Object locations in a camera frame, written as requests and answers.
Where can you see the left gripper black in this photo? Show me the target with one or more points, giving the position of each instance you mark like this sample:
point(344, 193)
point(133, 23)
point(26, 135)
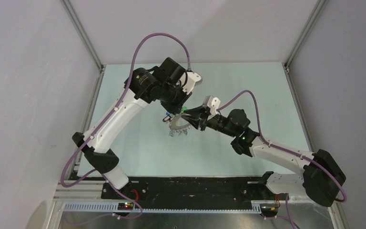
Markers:
point(176, 108)

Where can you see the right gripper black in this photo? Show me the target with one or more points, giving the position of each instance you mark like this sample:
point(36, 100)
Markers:
point(196, 121)

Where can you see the grey toothed keyring disc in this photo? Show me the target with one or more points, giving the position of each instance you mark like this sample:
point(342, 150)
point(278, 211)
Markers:
point(178, 126)

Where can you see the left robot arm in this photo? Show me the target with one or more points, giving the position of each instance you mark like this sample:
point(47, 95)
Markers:
point(168, 83)

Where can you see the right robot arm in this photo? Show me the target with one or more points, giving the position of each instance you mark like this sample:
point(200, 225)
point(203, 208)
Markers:
point(313, 174)

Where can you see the black tag key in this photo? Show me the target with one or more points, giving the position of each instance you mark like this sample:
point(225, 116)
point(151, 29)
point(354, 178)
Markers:
point(166, 119)

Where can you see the left circuit board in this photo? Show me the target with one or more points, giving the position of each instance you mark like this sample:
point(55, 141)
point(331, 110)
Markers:
point(125, 206)

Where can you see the circuit board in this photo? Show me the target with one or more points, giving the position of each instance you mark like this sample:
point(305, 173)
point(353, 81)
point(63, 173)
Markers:
point(269, 209)
point(125, 206)

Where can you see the right circuit board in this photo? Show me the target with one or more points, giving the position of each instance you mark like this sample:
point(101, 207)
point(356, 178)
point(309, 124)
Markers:
point(269, 209)

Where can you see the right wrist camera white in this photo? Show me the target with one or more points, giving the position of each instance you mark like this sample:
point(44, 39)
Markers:
point(213, 103)

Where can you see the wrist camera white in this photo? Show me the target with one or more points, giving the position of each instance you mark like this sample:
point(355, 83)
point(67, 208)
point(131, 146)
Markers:
point(189, 80)
point(213, 103)

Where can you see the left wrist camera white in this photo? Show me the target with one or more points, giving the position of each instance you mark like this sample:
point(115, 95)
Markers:
point(189, 80)

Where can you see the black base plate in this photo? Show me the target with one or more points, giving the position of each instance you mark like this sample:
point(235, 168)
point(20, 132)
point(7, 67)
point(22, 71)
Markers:
point(192, 192)

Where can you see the grey cable duct strip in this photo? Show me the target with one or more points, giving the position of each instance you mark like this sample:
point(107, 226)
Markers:
point(116, 207)

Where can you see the left aluminium frame post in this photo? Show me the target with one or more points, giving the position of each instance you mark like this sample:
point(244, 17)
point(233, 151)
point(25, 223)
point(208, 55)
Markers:
point(75, 20)

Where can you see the aluminium frame post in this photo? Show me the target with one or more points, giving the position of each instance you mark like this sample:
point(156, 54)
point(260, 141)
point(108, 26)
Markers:
point(307, 29)
point(75, 20)

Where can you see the right aluminium frame post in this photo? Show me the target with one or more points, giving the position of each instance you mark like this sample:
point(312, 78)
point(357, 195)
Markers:
point(307, 29)

